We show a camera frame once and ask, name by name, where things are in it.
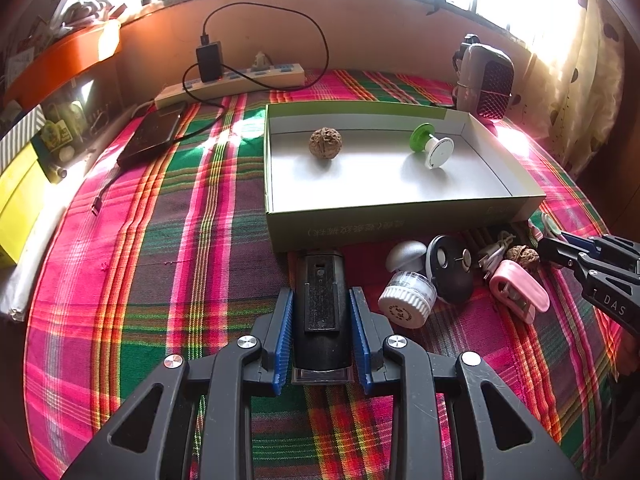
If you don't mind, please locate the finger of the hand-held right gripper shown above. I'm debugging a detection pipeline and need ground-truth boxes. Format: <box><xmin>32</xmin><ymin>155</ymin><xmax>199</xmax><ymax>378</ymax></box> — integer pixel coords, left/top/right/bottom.
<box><xmin>559</xmin><ymin>230</ymin><xmax>640</xmax><ymax>273</ymax></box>
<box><xmin>537</xmin><ymin>237</ymin><xmax>603</xmax><ymax>286</ymax></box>

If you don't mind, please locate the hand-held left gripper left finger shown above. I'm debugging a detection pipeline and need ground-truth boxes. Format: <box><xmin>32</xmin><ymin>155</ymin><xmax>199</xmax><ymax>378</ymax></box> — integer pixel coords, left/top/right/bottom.
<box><xmin>60</xmin><ymin>287</ymin><xmax>296</xmax><ymax>480</ymax></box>

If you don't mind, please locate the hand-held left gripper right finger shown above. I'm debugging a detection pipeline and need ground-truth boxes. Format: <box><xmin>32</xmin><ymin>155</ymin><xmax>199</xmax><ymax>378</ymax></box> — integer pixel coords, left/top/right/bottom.
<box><xmin>349</xmin><ymin>287</ymin><xmax>583</xmax><ymax>480</ymax></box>

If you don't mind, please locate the large brown walnut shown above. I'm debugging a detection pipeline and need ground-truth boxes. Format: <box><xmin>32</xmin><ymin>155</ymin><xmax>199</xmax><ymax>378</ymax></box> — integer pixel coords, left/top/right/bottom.
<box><xmin>505</xmin><ymin>244</ymin><xmax>541</xmax><ymax>273</ymax></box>

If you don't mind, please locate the black bike light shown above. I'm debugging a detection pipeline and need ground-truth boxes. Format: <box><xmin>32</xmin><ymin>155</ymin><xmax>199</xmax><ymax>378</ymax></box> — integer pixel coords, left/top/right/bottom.
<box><xmin>291</xmin><ymin>249</ymin><xmax>353</xmax><ymax>386</ymax></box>

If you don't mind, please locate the pink clip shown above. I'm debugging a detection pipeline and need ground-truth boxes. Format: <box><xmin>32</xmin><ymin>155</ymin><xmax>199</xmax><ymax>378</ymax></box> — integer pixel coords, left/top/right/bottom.
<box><xmin>487</xmin><ymin>260</ymin><xmax>551</xmax><ymax>323</ymax></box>

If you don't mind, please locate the white ribbed cap jar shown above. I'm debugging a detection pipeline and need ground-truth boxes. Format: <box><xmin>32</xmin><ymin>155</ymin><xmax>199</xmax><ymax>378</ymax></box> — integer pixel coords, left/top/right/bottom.
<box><xmin>377</xmin><ymin>272</ymin><xmax>438</xmax><ymax>328</ymax></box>

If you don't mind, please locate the silver white mushroom shaped knob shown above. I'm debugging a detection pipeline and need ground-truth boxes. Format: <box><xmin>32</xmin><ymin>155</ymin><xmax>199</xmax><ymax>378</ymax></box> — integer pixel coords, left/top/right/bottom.
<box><xmin>386</xmin><ymin>241</ymin><xmax>428</xmax><ymax>278</ymax></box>

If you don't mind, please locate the black oval suction holder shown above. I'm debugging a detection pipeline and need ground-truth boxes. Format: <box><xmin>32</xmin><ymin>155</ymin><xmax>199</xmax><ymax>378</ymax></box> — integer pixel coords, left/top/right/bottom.
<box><xmin>426</xmin><ymin>235</ymin><xmax>476</xmax><ymax>305</ymax></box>

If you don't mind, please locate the green sided cardboard box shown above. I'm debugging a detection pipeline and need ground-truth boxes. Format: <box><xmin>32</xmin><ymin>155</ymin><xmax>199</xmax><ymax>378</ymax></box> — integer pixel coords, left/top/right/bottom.
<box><xmin>263</xmin><ymin>101</ymin><xmax>547</xmax><ymax>254</ymax></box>

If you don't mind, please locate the plaid blanket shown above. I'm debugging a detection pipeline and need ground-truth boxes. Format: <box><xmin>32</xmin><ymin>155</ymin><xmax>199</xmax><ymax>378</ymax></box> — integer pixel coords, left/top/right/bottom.
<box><xmin>22</xmin><ymin>67</ymin><xmax>623</xmax><ymax>480</ymax></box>

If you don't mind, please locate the green and white suction knob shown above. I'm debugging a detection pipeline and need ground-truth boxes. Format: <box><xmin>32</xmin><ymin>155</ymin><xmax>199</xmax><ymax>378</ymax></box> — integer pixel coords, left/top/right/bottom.
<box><xmin>409</xmin><ymin>123</ymin><xmax>455</xmax><ymax>169</ymax></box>

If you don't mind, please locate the patterned curtain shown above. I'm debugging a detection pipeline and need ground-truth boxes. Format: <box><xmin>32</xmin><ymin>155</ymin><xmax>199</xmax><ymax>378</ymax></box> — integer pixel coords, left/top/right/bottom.
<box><xmin>530</xmin><ymin>0</ymin><xmax>632</xmax><ymax>177</ymax></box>

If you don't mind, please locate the grey portable heater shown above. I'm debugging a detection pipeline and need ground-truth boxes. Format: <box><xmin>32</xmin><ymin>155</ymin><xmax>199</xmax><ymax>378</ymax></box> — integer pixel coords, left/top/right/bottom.
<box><xmin>452</xmin><ymin>34</ymin><xmax>516</xmax><ymax>121</ymax></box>

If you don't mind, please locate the small brown walnut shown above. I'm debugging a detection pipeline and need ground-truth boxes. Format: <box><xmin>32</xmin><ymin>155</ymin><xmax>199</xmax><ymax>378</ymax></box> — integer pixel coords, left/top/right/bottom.
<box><xmin>308</xmin><ymin>127</ymin><xmax>344</xmax><ymax>159</ymax></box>

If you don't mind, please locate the black power bank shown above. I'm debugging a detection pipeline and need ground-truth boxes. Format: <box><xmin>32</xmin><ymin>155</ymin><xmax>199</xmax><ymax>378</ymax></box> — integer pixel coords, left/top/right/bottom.
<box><xmin>117</xmin><ymin>107</ymin><xmax>183</xmax><ymax>166</ymax></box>

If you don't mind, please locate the white power strip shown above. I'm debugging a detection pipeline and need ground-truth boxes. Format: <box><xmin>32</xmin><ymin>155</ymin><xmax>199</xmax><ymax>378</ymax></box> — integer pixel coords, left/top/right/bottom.
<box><xmin>154</xmin><ymin>63</ymin><xmax>306</xmax><ymax>110</ymax></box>

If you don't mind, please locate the white plastic roll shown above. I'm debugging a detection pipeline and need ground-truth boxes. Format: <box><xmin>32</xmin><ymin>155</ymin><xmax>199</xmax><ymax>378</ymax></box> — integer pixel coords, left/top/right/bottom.
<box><xmin>0</xmin><ymin>205</ymin><xmax>76</xmax><ymax>322</ymax></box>

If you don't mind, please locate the black charger adapter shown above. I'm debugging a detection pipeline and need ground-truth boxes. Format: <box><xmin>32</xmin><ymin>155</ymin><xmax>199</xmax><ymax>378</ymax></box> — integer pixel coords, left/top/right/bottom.
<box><xmin>195</xmin><ymin>44</ymin><xmax>223</xmax><ymax>82</ymax></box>

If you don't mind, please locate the yellow box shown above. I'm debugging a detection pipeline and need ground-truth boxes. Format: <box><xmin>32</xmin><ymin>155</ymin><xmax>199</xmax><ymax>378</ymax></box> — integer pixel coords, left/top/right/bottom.
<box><xmin>0</xmin><ymin>142</ymin><xmax>51</xmax><ymax>268</ymax></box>

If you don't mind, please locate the striped box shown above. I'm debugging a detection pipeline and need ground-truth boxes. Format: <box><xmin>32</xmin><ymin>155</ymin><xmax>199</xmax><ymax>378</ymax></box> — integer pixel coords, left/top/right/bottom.
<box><xmin>0</xmin><ymin>107</ymin><xmax>48</xmax><ymax>171</ymax></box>

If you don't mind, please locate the orange shelf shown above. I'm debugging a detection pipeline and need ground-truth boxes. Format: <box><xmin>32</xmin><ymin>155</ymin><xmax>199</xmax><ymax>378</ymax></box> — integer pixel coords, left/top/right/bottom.
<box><xmin>5</xmin><ymin>20</ymin><xmax>123</xmax><ymax>111</ymax></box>

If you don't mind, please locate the white crumpled bag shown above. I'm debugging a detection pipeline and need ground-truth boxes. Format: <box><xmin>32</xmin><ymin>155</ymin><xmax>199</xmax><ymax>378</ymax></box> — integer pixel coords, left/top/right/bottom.
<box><xmin>50</xmin><ymin>0</ymin><xmax>122</xmax><ymax>31</ymax></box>

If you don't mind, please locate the white cable with plug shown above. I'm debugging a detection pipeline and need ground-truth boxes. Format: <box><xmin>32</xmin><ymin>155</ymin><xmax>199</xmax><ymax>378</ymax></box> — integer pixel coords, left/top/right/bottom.
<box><xmin>475</xmin><ymin>232</ymin><xmax>518</xmax><ymax>281</ymax></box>

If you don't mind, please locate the black usb cable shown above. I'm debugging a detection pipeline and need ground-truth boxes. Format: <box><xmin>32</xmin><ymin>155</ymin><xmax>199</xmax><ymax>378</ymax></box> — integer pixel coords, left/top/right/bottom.
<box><xmin>91</xmin><ymin>164</ymin><xmax>124</xmax><ymax>217</ymax></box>

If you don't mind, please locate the black charger cable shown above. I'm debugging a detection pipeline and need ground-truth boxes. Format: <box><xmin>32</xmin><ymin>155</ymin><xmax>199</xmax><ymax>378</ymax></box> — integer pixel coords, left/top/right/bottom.
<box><xmin>182</xmin><ymin>1</ymin><xmax>329</xmax><ymax>111</ymax></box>

